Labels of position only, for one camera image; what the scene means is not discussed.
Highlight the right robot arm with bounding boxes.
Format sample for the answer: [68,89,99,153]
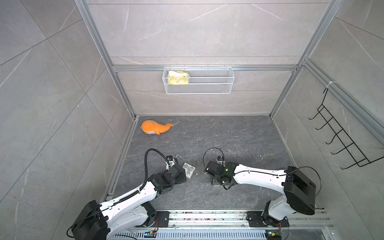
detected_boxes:
[205,161,317,228]

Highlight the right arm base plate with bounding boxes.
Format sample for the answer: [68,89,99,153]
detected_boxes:
[246,211,290,228]

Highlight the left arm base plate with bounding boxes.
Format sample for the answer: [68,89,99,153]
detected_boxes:
[150,211,170,228]

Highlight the black wall hook rack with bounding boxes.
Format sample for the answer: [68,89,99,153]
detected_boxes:
[308,88,384,170]

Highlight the orange plush whale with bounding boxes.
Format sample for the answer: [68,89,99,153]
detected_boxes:
[141,120,174,135]

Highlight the white gift box with bow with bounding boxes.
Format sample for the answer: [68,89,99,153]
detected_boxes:
[183,163,196,180]

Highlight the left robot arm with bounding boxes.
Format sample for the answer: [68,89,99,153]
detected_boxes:
[66,148,187,240]

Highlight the yellow sponge in basket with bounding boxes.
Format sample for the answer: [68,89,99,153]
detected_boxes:
[167,70,190,85]

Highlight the white wire wall basket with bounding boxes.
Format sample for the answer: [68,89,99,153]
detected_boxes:
[162,67,235,95]

